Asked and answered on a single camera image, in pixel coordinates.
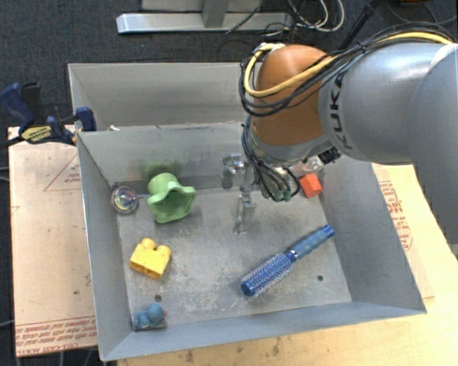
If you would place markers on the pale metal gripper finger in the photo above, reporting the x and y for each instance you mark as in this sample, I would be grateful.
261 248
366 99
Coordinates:
240 216
250 215

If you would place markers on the grey metal bin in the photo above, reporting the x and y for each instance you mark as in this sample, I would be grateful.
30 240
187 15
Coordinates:
217 255

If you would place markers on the blue round hairbrush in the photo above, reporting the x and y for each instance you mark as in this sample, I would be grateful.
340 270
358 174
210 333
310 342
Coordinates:
272 270

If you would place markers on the orange block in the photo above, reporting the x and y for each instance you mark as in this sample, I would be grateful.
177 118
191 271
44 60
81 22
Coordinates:
310 185

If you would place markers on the green flower-shaped cup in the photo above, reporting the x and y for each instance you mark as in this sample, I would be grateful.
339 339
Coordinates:
170 200

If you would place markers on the yellow toy brick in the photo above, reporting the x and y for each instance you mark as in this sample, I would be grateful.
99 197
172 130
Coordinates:
149 259

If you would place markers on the clear glass ball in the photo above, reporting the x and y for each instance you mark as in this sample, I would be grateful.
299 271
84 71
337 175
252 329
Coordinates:
125 199

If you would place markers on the blue toy animal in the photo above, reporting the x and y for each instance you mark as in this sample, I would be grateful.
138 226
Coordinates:
150 316

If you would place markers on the brown cardboard board red print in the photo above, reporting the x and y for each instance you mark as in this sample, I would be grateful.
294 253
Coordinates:
48 241

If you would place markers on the black cylinder on white bracket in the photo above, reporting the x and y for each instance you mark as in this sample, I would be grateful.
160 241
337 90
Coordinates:
329 156

